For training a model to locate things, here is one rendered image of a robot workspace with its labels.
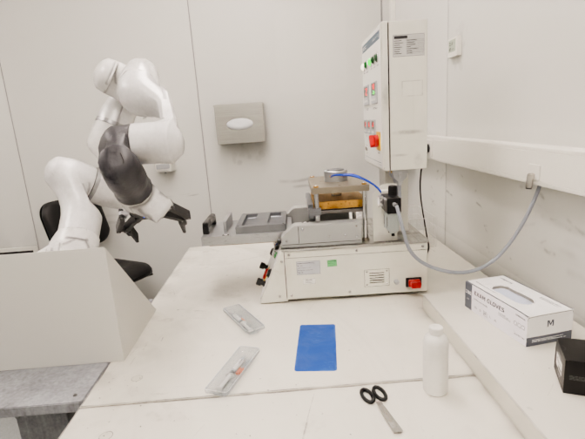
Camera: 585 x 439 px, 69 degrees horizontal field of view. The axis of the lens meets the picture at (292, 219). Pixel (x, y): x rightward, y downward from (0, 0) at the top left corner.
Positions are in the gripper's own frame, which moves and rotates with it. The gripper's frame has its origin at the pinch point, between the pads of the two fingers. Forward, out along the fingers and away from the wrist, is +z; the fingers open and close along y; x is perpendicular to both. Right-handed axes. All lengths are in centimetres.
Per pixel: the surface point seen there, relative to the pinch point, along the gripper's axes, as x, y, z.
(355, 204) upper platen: 1, -60, 6
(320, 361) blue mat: 46, -35, -8
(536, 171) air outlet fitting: 15, -100, -23
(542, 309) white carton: 48, -85, -21
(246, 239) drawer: 2.4, -24.2, 13.5
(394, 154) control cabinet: -5, -72, -9
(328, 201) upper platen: -2, -52, 6
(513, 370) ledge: 58, -71, -25
